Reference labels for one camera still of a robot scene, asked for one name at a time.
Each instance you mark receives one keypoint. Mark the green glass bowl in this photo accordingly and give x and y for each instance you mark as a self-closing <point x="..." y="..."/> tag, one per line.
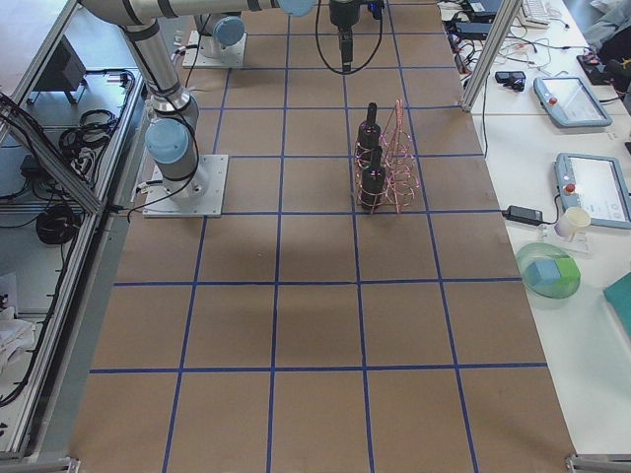
<point x="540" y="250"/>

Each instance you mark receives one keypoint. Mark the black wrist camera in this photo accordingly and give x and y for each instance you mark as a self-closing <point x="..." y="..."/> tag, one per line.
<point x="376" y="8"/>

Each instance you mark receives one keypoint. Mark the wine bottle in basket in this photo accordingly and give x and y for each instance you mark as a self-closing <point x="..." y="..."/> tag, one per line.
<point x="369" y="134"/>
<point x="373" y="181"/>

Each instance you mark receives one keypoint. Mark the black controller device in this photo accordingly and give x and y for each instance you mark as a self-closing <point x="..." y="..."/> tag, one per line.
<point x="513" y="80"/>

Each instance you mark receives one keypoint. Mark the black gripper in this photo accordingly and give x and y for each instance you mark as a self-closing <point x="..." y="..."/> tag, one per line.
<point x="343" y="13"/>

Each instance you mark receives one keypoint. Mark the aluminium frame post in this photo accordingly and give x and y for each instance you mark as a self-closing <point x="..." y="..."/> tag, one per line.
<point x="498" y="32"/>

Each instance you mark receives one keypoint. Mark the near wine bottle in basket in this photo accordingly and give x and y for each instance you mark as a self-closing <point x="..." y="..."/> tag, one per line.
<point x="373" y="181"/>

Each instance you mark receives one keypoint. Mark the teach pendant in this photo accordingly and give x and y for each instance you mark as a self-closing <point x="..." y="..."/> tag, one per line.
<point x="570" y="102"/>
<point x="595" y="184"/>

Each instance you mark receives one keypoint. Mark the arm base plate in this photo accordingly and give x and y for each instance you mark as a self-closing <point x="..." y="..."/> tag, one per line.
<point x="213" y="55"/>
<point x="203" y="196"/>

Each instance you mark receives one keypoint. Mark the near teach pendant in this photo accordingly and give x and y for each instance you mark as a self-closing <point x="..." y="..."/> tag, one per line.
<point x="595" y="184"/>

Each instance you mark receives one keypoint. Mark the far wine bottle in basket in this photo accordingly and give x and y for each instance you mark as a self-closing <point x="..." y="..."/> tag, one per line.
<point x="369" y="134"/>

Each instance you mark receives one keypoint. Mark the copper wire wine basket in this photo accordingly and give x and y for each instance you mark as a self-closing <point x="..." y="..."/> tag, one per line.
<point x="402" y="182"/>

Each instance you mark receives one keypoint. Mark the blue foam cube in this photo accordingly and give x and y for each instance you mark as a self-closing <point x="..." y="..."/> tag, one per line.
<point x="541" y="272"/>

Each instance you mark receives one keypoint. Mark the green foam cube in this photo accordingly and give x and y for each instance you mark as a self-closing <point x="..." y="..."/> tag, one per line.
<point x="568" y="271"/>

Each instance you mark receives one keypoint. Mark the teal book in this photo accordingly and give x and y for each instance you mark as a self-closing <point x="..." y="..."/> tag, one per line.
<point x="618" y="295"/>

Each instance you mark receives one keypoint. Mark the far teach pendant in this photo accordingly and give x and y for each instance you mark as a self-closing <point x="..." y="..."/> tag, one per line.
<point x="570" y="102"/>

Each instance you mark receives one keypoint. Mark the white paper cup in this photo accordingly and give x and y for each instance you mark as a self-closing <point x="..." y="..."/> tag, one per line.
<point x="574" y="219"/>

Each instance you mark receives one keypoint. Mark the black power adapter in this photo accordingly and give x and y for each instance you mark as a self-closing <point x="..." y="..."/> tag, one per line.
<point x="523" y="215"/>

